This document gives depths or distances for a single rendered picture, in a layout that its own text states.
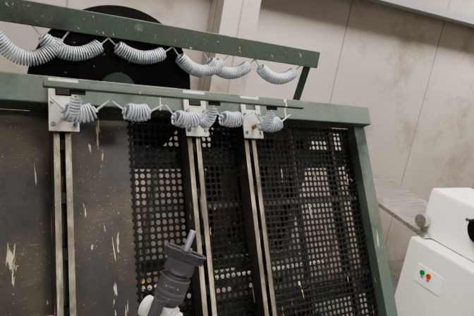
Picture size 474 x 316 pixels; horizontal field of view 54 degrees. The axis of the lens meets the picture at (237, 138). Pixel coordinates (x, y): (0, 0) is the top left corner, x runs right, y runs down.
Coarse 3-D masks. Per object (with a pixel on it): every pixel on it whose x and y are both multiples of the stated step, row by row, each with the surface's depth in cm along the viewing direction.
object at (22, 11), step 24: (0, 0) 185; (24, 0) 189; (24, 24) 192; (48, 24) 196; (72, 24) 201; (96, 24) 206; (120, 24) 212; (144, 24) 218; (192, 48) 234; (216, 48) 241; (240, 48) 248; (264, 48) 256; (288, 48) 265
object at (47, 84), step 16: (48, 80) 142; (160, 96) 163; (176, 96) 165; (192, 96) 169; (208, 96) 173; (80, 112) 151; (96, 112) 155; (128, 112) 159; (144, 112) 162; (176, 112) 173; (192, 112) 175; (224, 112) 182; (272, 128) 194
